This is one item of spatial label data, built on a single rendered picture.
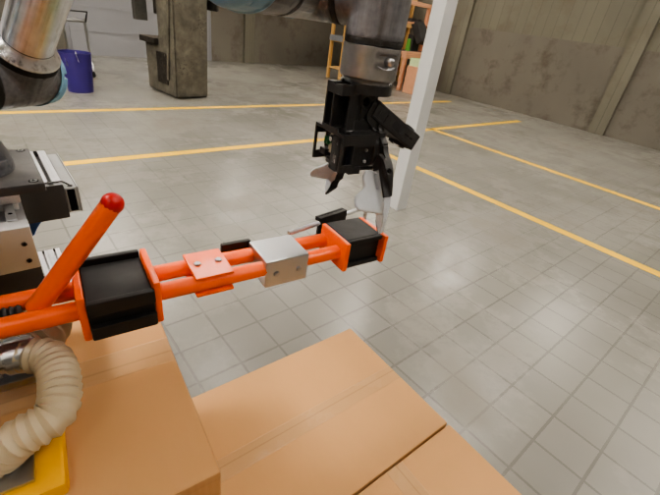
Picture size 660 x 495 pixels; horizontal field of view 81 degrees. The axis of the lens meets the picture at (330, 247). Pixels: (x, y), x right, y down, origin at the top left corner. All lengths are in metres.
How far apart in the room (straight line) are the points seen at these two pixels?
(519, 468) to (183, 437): 1.51
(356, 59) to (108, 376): 0.52
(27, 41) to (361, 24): 0.64
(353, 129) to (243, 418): 0.74
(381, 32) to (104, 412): 0.56
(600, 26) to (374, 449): 9.88
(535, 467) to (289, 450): 1.16
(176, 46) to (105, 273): 6.16
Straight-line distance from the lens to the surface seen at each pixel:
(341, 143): 0.53
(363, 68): 0.53
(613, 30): 10.28
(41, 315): 0.51
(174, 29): 6.61
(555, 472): 1.94
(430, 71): 3.23
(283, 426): 1.02
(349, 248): 0.60
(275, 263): 0.55
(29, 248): 0.91
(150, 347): 0.64
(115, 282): 0.52
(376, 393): 1.12
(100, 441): 0.56
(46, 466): 0.54
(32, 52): 0.98
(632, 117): 10.04
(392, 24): 0.53
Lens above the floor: 1.39
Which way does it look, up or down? 30 degrees down
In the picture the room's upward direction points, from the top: 9 degrees clockwise
